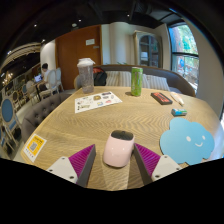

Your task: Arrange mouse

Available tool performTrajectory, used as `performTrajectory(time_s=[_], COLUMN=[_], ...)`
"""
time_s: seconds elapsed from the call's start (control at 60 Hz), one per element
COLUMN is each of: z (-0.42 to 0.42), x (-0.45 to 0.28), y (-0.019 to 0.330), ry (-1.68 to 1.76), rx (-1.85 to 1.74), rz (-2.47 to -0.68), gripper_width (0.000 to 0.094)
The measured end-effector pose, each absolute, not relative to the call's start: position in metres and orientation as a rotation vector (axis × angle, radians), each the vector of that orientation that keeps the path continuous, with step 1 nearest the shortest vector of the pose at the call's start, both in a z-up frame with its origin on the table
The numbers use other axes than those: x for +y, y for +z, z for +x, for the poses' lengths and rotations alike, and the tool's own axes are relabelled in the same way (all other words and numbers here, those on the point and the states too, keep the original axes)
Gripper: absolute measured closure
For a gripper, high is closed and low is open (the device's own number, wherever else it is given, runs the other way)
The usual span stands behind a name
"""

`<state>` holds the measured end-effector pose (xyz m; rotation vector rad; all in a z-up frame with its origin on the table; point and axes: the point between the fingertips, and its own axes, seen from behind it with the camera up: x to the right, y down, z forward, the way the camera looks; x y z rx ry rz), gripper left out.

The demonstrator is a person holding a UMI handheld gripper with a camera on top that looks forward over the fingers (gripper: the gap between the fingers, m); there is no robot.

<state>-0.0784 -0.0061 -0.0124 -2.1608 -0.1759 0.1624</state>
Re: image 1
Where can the wooden door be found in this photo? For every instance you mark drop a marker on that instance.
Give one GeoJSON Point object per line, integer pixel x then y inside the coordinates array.
{"type": "Point", "coordinates": [71, 60]}

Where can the white chairs group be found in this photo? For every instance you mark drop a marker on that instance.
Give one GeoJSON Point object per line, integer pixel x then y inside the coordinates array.
{"type": "Point", "coordinates": [53, 80]}

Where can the blue cloud-shaped mouse pad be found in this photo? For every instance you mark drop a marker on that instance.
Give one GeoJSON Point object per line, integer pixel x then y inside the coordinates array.
{"type": "Point", "coordinates": [186, 141]}

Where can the black backpack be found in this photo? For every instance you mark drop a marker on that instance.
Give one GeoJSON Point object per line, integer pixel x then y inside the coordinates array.
{"type": "Point", "coordinates": [100, 78]}

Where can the black and red box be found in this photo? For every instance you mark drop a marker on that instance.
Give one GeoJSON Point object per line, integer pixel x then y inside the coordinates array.
{"type": "Point", "coordinates": [161, 98]}

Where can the blue-backed chair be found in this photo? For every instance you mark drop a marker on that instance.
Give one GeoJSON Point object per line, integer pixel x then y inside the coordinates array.
{"type": "Point", "coordinates": [7, 111]}

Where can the open laptop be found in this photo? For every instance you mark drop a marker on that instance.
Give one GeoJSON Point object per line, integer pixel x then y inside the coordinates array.
{"type": "Point", "coordinates": [38, 78]}

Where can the yellow square sticker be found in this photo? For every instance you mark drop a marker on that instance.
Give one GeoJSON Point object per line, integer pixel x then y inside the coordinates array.
{"type": "Point", "coordinates": [34, 147]}

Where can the striped cushion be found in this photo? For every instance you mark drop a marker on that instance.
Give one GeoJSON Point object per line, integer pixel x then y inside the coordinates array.
{"type": "Point", "coordinates": [118, 79]}
{"type": "Point", "coordinates": [156, 82]}

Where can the pink computer mouse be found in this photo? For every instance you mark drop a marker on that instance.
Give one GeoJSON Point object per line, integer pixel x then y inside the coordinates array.
{"type": "Point", "coordinates": [118, 150]}

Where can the green drink can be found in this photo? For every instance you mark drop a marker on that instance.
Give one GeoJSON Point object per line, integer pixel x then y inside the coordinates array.
{"type": "Point", "coordinates": [136, 81]}

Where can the arched glass-door cabinet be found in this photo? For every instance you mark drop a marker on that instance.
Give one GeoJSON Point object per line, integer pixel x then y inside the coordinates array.
{"type": "Point", "coordinates": [149, 50]}

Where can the black-framed window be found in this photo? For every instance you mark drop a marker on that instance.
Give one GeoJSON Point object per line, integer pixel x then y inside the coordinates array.
{"type": "Point", "coordinates": [185, 56]}

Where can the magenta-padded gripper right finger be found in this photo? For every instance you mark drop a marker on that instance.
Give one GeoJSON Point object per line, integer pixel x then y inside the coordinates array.
{"type": "Point", "coordinates": [154, 164]}

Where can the grey tufted sofa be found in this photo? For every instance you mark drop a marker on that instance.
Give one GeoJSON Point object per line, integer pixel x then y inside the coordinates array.
{"type": "Point", "coordinates": [40, 111]}

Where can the printed paper sheet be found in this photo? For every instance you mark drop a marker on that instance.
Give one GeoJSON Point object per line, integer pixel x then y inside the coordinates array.
{"type": "Point", "coordinates": [96, 101]}

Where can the person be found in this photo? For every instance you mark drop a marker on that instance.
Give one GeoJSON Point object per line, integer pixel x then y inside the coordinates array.
{"type": "Point", "coordinates": [45, 71]}

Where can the white door sign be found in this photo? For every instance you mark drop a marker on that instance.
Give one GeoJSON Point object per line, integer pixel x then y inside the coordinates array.
{"type": "Point", "coordinates": [90, 42]}

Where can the small blue-green pack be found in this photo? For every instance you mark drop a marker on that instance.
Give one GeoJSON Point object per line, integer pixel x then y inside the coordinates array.
{"type": "Point", "coordinates": [179, 112]}

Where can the brown curved bench sofa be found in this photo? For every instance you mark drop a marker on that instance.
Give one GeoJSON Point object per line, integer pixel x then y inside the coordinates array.
{"type": "Point", "coordinates": [176, 80]}

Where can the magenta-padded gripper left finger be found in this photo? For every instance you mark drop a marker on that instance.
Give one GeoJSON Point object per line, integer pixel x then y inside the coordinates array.
{"type": "Point", "coordinates": [74, 164]}

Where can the white plastic packet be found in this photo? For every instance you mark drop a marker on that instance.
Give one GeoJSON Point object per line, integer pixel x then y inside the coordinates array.
{"type": "Point", "coordinates": [177, 98]}

